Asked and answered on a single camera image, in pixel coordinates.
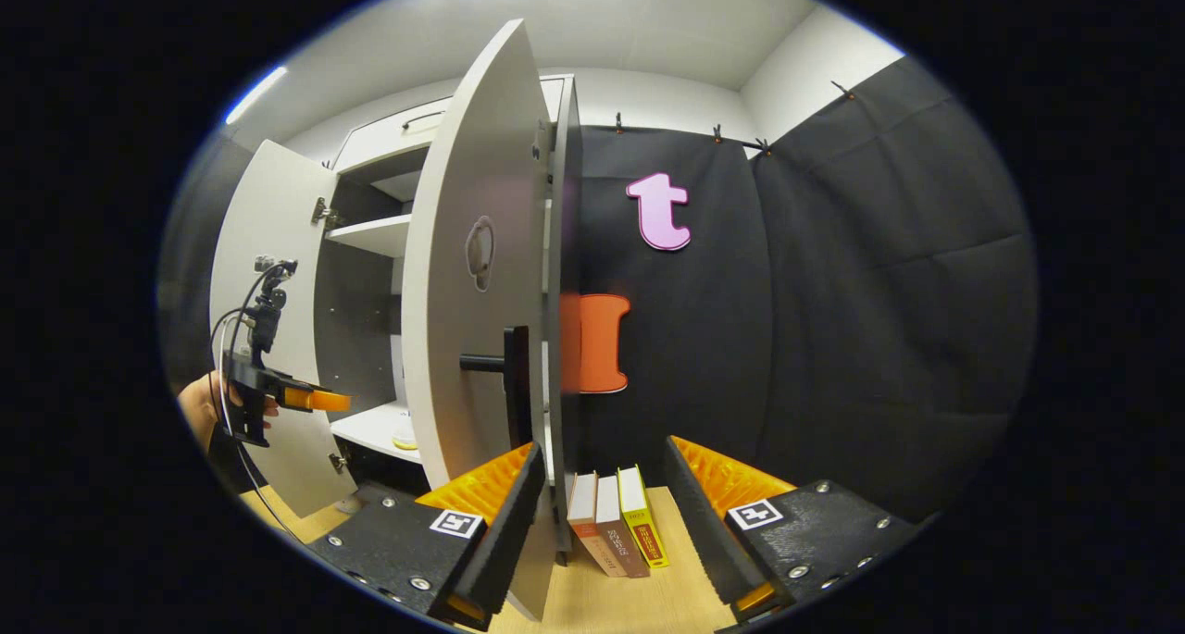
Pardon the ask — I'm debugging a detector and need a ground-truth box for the grey shoe cabinet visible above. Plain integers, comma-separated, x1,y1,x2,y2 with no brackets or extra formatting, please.
310,69,586,561

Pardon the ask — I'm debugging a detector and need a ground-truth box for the grey cabinet drawer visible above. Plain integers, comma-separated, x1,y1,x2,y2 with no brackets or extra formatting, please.
333,74,568,177

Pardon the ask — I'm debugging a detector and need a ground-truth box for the long ceiling light strip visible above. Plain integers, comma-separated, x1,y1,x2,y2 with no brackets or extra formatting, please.
225,66,289,124

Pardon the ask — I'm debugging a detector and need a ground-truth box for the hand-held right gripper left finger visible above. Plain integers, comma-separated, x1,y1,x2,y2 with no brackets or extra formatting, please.
306,441,547,631

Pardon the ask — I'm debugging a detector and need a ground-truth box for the brown book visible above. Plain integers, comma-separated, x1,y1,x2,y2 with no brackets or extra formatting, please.
595,475,651,579

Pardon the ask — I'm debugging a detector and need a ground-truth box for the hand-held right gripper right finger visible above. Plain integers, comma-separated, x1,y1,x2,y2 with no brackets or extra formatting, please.
662,435,922,622

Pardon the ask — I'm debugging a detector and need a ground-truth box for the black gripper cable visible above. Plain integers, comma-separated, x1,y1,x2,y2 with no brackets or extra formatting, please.
209,262,311,544

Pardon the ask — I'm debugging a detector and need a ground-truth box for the grey shoe cabinet door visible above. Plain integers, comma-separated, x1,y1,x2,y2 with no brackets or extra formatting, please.
401,19,556,623
209,139,339,519

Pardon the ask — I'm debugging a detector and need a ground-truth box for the yellow book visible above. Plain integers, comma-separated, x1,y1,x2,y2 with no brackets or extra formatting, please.
617,466,670,568

